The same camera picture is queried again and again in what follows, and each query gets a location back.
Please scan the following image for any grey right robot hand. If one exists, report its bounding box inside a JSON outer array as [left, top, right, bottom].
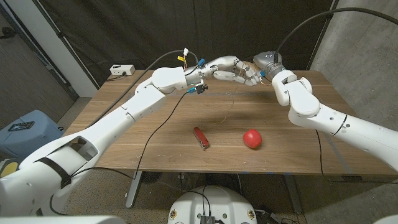
[[248, 51, 285, 82]]

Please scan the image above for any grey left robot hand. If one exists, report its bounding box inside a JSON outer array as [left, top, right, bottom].
[[198, 55, 265, 88]]

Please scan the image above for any jute twine spool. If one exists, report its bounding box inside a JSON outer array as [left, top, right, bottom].
[[216, 60, 262, 124]]

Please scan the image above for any red ball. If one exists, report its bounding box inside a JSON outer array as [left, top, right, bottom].
[[243, 129, 263, 149]]

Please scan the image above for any black backdrop stand pole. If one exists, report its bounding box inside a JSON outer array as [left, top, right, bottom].
[[306, 0, 340, 71], [32, 0, 101, 90]]

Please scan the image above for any red pocket knife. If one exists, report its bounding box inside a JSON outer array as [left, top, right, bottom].
[[193, 126, 210, 151]]

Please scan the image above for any white power strip box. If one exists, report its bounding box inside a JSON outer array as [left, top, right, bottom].
[[109, 64, 136, 77]]

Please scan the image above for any black backdrop curtain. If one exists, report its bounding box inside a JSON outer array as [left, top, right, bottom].
[[32, 0, 339, 88]]

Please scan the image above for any grey table leg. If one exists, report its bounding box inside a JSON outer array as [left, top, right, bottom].
[[284, 174, 304, 215]]

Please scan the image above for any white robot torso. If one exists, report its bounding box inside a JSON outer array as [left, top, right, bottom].
[[167, 185, 258, 224]]

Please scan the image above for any white table leg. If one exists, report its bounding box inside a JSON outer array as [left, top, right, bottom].
[[125, 170, 143, 209]]

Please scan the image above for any blue plastic bin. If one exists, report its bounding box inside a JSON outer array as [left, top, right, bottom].
[[0, 110, 65, 159]]

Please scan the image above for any yellow foot pedal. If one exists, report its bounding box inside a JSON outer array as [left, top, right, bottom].
[[0, 160, 19, 179]]

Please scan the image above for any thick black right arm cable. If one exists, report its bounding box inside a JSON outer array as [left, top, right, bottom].
[[273, 6, 398, 63]]

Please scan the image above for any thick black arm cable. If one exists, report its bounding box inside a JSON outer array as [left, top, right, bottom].
[[273, 6, 398, 63], [85, 49, 200, 129]]

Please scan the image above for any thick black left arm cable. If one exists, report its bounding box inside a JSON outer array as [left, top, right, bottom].
[[85, 49, 200, 129]]

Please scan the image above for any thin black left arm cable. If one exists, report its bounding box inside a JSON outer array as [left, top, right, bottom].
[[70, 91, 189, 181]]

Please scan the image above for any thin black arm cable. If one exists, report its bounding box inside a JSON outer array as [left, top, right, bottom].
[[70, 91, 189, 181], [315, 129, 398, 185]]

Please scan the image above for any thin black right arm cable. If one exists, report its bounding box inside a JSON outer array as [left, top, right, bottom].
[[315, 129, 398, 185]]

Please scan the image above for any black power strip cable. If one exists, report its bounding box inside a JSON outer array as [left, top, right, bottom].
[[105, 72, 127, 83]]

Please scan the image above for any black torso cable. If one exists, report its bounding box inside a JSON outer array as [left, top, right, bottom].
[[182, 185, 213, 216]]

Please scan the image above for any black door handle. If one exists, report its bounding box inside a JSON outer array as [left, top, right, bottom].
[[0, 27, 17, 40]]

